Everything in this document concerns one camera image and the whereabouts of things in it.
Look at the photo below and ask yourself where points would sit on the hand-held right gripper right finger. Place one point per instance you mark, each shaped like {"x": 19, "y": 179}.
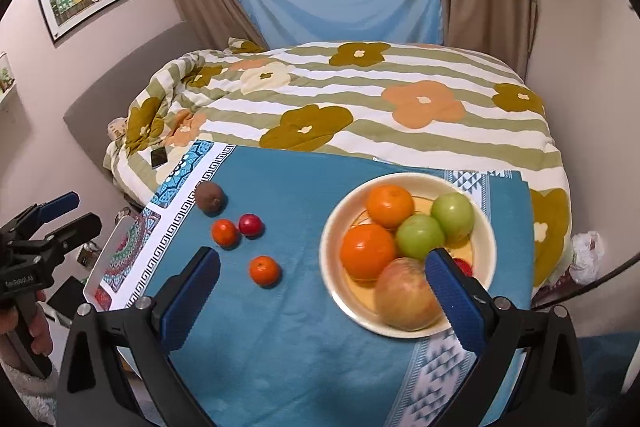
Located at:
{"x": 457, "y": 302}

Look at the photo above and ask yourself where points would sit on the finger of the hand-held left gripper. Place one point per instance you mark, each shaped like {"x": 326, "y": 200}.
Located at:
{"x": 57, "y": 206}
{"x": 77, "y": 231}

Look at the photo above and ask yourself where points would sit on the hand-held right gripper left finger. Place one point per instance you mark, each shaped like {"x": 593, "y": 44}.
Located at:
{"x": 192, "y": 297}

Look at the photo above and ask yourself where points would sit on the large yellow-red apple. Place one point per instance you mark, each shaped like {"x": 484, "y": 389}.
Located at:
{"x": 405, "y": 297}

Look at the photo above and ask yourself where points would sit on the green apple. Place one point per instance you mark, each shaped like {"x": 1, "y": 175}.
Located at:
{"x": 454, "y": 217}
{"x": 420, "y": 236}

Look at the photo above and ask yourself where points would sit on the large orange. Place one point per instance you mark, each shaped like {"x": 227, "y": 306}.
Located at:
{"x": 390, "y": 205}
{"x": 367, "y": 251}

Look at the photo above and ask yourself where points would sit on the cream printed bowl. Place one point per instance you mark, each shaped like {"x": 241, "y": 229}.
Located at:
{"x": 332, "y": 277}

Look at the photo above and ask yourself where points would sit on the person's left forearm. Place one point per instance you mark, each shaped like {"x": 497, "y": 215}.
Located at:
{"x": 25, "y": 397}

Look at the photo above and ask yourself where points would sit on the person's left hand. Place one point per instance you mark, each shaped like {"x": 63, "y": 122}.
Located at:
{"x": 41, "y": 332}

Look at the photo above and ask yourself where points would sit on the dark flat box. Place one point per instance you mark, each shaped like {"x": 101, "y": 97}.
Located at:
{"x": 67, "y": 299}

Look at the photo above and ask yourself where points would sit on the small red tomato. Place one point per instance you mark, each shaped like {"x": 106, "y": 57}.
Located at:
{"x": 225, "y": 233}

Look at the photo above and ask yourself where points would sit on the small tangerine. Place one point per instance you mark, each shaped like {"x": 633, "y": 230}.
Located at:
{"x": 264, "y": 270}

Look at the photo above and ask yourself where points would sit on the small red plum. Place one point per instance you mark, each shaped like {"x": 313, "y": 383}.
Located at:
{"x": 251, "y": 225}

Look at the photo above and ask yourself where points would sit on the patterned pillow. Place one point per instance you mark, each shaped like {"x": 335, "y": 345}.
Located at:
{"x": 117, "y": 128}

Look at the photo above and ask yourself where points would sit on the teal patterned tablecloth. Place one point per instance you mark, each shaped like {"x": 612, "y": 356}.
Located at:
{"x": 280, "y": 347}

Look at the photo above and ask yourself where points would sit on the brown kiwi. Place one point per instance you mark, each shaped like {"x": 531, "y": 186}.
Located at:
{"x": 209, "y": 197}

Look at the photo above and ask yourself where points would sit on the black smartphone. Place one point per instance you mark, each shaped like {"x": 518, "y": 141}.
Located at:
{"x": 159, "y": 157}

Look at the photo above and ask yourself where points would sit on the black hoop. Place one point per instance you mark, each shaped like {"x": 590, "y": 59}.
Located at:
{"x": 590, "y": 283}

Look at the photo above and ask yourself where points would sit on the grey bed headboard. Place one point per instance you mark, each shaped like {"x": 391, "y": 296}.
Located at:
{"x": 110, "y": 82}

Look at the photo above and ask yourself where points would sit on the white plastic bag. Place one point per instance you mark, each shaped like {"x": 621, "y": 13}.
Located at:
{"x": 587, "y": 257}

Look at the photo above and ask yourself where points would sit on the small plant picture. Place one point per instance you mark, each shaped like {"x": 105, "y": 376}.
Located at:
{"x": 6, "y": 74}

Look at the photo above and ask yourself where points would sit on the floral striped blanket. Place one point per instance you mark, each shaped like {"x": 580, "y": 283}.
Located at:
{"x": 350, "y": 82}

